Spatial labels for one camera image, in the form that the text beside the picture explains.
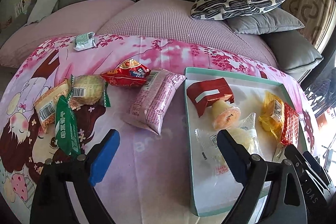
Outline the pink checked sofa cover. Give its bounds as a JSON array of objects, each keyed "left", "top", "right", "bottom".
[{"left": 1, "top": 0, "right": 277, "bottom": 68}]

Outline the red boxed snack packet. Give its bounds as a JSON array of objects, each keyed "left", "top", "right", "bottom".
[{"left": 186, "top": 78, "right": 234, "bottom": 117}]

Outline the green snack packet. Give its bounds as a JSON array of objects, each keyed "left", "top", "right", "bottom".
[{"left": 55, "top": 95, "right": 81, "bottom": 157}]

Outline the light grey small pillow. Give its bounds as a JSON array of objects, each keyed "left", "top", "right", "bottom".
[{"left": 26, "top": 0, "right": 58, "bottom": 25}]

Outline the beige barcode snack packet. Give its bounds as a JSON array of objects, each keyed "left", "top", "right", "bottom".
[{"left": 34, "top": 79, "right": 70, "bottom": 133}]

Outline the pink snack packet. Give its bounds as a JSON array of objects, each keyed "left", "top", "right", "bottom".
[{"left": 123, "top": 68, "right": 186, "bottom": 135}]

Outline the small green-white packet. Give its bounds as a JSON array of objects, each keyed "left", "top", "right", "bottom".
[{"left": 74, "top": 32, "right": 96, "bottom": 52}]

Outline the grey cushion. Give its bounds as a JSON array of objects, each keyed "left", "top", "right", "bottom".
[{"left": 225, "top": 8, "right": 305, "bottom": 35}]

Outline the teal cardboard tray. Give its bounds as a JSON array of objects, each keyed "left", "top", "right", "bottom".
[{"left": 185, "top": 67, "right": 305, "bottom": 217}]

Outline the red crinkled snack bag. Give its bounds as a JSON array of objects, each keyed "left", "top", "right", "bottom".
[{"left": 100, "top": 59, "right": 151, "bottom": 88}]

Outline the orange cake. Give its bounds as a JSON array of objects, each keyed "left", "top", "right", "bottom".
[{"left": 258, "top": 91, "right": 285, "bottom": 142}]

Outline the round pastry green wrapper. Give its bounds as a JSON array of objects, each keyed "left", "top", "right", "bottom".
[{"left": 68, "top": 75, "right": 110, "bottom": 110}]

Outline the cartoon printed pink blanket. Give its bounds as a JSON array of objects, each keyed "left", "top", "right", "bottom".
[{"left": 1, "top": 34, "right": 318, "bottom": 223}]

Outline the yellow jelly cup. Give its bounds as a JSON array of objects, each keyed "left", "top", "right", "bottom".
[{"left": 211, "top": 100, "right": 241, "bottom": 131}]

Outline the clear white cake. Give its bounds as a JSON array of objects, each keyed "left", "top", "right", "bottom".
[{"left": 195, "top": 113, "right": 263, "bottom": 176}]

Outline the red patterned packet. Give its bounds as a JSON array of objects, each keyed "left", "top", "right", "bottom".
[{"left": 280, "top": 103, "right": 299, "bottom": 147}]

